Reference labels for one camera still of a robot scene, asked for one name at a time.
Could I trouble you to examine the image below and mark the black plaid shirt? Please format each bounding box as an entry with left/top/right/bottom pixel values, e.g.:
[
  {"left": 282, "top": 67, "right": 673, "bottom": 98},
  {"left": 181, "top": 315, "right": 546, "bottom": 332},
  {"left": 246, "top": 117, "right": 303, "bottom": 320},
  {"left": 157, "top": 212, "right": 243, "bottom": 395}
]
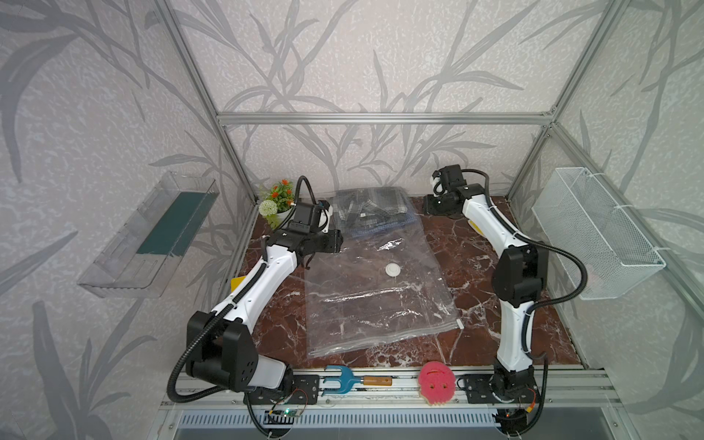
[{"left": 332, "top": 187, "right": 418, "bottom": 239}]

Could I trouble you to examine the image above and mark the clear plastic vacuum bag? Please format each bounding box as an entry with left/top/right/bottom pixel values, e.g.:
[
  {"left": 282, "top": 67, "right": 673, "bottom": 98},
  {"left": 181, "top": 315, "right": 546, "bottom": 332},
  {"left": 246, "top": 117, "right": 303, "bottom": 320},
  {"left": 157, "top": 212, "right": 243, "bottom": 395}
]
[{"left": 304, "top": 196, "right": 459, "bottom": 358}]

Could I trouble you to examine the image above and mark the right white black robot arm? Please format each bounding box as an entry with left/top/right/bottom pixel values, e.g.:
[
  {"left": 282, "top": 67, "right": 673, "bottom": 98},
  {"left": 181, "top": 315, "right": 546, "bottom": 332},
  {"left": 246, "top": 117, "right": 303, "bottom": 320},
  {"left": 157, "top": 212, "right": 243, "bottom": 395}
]
[{"left": 423, "top": 165, "right": 589, "bottom": 391}]

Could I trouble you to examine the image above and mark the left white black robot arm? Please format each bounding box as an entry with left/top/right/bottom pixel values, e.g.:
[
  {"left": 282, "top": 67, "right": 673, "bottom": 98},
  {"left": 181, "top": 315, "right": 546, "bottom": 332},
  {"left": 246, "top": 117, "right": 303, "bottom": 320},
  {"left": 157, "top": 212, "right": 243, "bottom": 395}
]
[{"left": 166, "top": 176, "right": 344, "bottom": 403}]

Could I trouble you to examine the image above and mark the potted artificial flower plant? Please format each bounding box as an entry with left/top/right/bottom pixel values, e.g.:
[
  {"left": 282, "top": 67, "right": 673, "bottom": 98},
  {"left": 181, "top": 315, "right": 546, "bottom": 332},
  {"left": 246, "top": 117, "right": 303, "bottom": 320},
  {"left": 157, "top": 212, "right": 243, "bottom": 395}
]
[{"left": 258, "top": 179, "right": 294, "bottom": 229}]

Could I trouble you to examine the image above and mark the yellow toy shovel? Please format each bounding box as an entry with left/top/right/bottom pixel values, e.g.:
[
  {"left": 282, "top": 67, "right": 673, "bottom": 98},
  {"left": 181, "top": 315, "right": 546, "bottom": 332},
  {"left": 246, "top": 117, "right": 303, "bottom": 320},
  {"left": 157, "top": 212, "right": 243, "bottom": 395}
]
[{"left": 230, "top": 277, "right": 245, "bottom": 292}]

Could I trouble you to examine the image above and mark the small green circuit board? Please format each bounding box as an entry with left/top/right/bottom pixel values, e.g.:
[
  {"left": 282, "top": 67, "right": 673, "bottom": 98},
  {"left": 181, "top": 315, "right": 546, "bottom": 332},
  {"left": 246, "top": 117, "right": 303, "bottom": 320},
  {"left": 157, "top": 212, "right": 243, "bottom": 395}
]
[{"left": 267, "top": 407, "right": 305, "bottom": 420}]

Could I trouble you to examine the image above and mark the pink round scrub brush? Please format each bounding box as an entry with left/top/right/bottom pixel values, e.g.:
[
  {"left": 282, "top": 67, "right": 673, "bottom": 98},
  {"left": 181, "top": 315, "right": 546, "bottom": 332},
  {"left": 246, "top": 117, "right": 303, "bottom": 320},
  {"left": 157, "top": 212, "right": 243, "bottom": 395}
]
[{"left": 417, "top": 361, "right": 456, "bottom": 405}]

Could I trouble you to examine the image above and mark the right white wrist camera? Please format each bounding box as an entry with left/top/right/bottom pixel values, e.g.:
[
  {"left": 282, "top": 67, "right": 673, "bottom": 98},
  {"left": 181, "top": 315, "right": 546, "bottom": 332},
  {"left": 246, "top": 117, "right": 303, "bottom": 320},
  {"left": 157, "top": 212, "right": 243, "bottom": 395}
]
[{"left": 432, "top": 164, "right": 467, "bottom": 196}]

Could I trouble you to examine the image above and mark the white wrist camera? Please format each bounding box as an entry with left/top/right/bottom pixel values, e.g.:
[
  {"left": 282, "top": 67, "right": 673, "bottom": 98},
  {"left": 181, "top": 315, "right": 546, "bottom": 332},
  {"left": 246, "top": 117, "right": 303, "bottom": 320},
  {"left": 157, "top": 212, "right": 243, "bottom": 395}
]
[
  {"left": 317, "top": 200, "right": 332, "bottom": 229},
  {"left": 432, "top": 164, "right": 467, "bottom": 196}
]

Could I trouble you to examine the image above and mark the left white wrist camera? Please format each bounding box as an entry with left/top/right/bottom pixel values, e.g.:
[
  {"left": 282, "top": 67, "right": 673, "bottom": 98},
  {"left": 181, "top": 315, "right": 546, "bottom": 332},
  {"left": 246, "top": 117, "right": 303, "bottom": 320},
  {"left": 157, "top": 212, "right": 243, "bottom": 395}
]
[{"left": 317, "top": 200, "right": 332, "bottom": 229}]

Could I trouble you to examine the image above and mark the white wire mesh basket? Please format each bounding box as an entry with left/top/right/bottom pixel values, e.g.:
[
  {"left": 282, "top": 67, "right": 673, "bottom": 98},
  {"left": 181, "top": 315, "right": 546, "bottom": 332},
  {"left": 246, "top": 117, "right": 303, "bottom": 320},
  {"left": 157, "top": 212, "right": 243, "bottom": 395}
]
[{"left": 532, "top": 167, "right": 667, "bottom": 301}]

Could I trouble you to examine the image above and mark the blue garden fork wooden handle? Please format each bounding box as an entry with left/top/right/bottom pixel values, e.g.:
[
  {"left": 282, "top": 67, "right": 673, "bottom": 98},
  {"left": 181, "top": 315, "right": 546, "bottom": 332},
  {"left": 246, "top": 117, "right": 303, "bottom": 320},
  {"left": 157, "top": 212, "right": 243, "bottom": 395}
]
[{"left": 321, "top": 365, "right": 393, "bottom": 395}]

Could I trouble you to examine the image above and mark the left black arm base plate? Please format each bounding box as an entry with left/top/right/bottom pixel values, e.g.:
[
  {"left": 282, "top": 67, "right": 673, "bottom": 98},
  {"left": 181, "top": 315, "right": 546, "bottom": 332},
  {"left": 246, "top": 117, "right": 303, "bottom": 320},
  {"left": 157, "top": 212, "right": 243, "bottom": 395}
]
[{"left": 249, "top": 374, "right": 321, "bottom": 405}]

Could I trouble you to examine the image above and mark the clear acrylic wall shelf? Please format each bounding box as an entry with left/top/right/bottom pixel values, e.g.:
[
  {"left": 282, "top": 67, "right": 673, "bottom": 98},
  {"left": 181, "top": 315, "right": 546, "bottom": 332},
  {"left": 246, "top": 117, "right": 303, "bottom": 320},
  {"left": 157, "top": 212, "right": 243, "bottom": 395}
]
[{"left": 78, "top": 172, "right": 219, "bottom": 299}]

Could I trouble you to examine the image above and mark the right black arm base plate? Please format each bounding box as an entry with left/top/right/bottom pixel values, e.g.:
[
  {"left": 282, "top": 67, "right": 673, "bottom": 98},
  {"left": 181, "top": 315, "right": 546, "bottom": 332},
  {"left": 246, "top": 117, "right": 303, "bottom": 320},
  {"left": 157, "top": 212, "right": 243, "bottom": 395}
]
[{"left": 456, "top": 373, "right": 541, "bottom": 404}]

